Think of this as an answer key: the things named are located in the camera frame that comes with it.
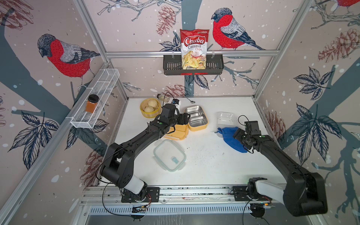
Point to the white wire shelf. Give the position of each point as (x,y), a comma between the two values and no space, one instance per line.
(103,88)

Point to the yellow lunch box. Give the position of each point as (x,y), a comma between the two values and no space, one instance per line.
(198,119)

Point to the red cassava chips bag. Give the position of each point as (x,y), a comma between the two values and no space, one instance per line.
(194,48)

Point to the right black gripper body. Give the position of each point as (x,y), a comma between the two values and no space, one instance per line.
(241,136)

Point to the clear lunch box lid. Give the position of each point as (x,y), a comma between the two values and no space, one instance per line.
(170,156)

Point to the aluminium mounting rail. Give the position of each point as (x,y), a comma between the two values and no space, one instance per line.
(181,194)

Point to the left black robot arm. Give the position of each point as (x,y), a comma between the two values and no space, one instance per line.
(118,164)

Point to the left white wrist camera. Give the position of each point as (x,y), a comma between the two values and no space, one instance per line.
(177,103)

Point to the orange jar black lid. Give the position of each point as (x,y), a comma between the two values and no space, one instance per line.
(92,102)

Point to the white bun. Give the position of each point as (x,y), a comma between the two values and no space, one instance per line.
(149,109)
(153,103)

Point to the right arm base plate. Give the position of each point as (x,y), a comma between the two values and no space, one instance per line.
(241,194)

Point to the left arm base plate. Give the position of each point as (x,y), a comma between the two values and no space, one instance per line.
(146,195)

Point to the clear plastic lunch box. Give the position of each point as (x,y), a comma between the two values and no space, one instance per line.
(226,120)

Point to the right white bun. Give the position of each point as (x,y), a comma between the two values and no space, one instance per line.
(153,103)

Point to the black wall basket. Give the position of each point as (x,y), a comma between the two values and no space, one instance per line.
(172,66)

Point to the yellow bamboo steamer basket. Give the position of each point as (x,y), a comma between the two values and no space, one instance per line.
(153,114)

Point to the yellow lunch box lid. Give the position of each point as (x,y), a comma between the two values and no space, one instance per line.
(178,133)

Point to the small spice jar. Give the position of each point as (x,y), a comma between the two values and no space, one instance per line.
(163,98)

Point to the blue cleaning cloth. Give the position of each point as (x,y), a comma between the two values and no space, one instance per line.
(227,135)

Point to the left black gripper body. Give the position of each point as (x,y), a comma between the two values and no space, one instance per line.
(172,122)

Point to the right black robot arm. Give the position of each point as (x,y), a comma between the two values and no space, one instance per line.
(303,193)

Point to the left white bun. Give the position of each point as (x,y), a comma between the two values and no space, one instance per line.
(149,109)

